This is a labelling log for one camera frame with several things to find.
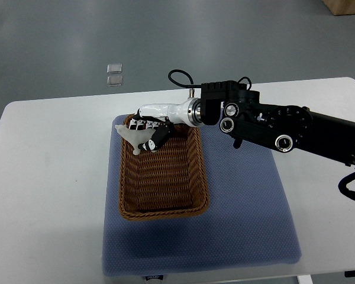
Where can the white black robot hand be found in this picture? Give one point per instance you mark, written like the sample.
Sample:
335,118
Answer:
162,118

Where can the white toy bear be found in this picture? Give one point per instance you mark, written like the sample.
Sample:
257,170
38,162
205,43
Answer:
134,137

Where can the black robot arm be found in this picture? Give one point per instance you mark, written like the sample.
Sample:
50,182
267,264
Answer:
238,112

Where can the brown wicker basket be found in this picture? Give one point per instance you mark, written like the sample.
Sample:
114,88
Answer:
169,183

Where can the lower metal floor plate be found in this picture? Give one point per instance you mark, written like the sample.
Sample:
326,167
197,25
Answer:
114,80

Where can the metal floor plate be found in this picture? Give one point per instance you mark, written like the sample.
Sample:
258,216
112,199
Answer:
114,80
114,68

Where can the upper metal floor plate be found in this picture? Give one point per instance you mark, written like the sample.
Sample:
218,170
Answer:
114,68

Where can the blue quilted mat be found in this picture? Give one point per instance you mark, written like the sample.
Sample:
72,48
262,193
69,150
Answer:
248,221

